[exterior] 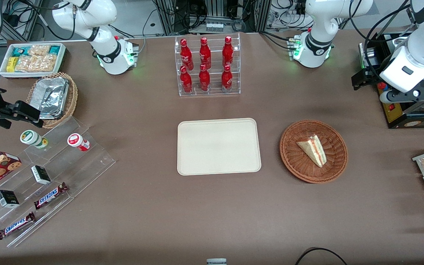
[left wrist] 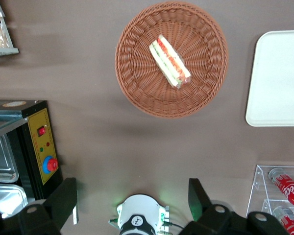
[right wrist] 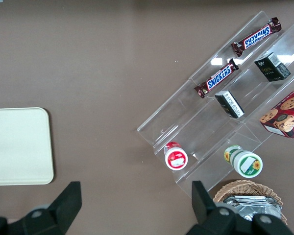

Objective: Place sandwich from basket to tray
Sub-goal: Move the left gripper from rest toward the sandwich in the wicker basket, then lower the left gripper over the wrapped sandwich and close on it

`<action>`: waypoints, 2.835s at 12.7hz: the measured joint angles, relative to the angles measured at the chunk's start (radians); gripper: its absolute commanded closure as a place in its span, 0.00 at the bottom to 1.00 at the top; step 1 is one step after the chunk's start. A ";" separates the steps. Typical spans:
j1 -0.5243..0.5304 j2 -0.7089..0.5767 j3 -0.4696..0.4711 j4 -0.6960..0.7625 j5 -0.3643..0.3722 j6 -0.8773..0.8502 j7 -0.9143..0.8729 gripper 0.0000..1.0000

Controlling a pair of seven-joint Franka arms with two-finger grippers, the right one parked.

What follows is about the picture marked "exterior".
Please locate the triangle sandwich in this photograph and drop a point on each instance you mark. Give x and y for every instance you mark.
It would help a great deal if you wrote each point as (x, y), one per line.
(315, 149)

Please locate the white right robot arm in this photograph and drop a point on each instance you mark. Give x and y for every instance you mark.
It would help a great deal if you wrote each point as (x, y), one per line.
(87, 14)

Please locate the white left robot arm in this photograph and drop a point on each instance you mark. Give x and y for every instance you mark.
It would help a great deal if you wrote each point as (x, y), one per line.
(322, 22)

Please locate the oval tan wicker basket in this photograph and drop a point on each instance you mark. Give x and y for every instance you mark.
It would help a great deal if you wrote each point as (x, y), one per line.
(71, 99)

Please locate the round brown wicker basket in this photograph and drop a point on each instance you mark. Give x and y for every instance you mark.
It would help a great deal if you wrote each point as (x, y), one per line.
(296, 162)

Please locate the cream rectangular tray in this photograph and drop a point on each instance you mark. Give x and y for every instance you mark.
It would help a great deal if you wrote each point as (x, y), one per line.
(218, 146)

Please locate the yellow black tabletop machine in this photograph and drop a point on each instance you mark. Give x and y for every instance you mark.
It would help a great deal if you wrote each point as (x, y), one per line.
(410, 117)

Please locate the green white lidded jar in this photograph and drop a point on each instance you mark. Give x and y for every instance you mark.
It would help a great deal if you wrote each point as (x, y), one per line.
(32, 138)

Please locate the stack of foil trays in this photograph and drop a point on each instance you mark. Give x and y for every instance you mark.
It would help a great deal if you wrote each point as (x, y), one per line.
(53, 97)

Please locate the yellow snack packet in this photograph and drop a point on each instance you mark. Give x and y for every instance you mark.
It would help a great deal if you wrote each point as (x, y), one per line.
(11, 64)

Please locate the red white lidded jar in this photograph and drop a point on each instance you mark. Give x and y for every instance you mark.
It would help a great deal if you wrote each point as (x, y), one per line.
(77, 141)

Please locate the teal snack packet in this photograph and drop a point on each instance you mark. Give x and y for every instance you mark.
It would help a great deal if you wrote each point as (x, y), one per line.
(54, 49)
(19, 51)

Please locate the white snack bin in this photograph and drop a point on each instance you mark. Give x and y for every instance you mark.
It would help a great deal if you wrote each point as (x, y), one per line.
(62, 59)

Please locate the small black carton box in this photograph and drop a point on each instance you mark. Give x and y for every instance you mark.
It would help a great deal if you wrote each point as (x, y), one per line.
(41, 175)
(7, 198)

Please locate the clear acrylic step shelf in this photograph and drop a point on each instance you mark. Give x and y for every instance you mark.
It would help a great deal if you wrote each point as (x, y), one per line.
(68, 169)

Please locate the Snickers chocolate bar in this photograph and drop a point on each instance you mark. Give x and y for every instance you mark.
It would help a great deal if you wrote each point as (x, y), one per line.
(50, 195)
(16, 225)

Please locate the red cola bottle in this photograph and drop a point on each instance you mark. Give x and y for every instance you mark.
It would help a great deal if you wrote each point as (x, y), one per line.
(204, 80)
(186, 55)
(226, 80)
(205, 53)
(228, 51)
(186, 81)

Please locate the clear acrylic bottle rack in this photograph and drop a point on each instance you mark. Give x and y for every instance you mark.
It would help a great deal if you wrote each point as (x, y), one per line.
(214, 55)

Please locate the grey power strip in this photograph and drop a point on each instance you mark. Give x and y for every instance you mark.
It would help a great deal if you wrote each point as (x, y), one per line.
(214, 26)

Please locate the small grey block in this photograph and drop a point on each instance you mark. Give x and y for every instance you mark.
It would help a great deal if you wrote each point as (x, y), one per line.
(216, 262)

